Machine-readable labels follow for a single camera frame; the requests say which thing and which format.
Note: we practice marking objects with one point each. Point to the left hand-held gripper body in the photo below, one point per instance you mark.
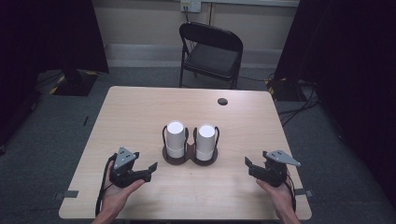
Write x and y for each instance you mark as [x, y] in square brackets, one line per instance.
[124, 160]

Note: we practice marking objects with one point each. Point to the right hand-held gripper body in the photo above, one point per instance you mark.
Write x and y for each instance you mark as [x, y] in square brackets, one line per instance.
[276, 168]

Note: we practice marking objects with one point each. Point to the stack of white paper cups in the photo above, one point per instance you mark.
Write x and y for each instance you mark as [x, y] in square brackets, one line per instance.
[206, 141]
[175, 138]

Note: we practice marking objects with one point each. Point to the black double cup holder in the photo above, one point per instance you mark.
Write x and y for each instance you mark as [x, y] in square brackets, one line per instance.
[190, 157]

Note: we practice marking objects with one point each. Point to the person's right hand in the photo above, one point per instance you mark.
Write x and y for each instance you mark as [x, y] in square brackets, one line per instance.
[279, 196]

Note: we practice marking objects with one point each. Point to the person's left hand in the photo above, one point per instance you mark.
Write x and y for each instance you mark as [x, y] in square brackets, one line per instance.
[115, 195]

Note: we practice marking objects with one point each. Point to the grey tape strip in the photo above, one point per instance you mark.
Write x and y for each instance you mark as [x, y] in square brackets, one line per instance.
[67, 194]
[303, 192]

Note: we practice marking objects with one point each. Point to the black table grommet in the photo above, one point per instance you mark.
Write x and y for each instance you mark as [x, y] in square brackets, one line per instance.
[222, 101]

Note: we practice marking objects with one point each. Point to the black folding chair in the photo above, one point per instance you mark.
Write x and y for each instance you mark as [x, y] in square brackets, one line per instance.
[212, 56]

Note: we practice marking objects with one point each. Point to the black curtain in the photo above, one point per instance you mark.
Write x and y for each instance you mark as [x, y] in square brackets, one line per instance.
[40, 46]
[351, 62]

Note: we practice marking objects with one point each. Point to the black stand base plate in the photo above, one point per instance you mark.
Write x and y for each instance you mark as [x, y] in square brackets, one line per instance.
[285, 90]
[76, 83]

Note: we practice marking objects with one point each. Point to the white wall socket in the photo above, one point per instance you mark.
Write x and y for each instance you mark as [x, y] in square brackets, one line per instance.
[190, 5]

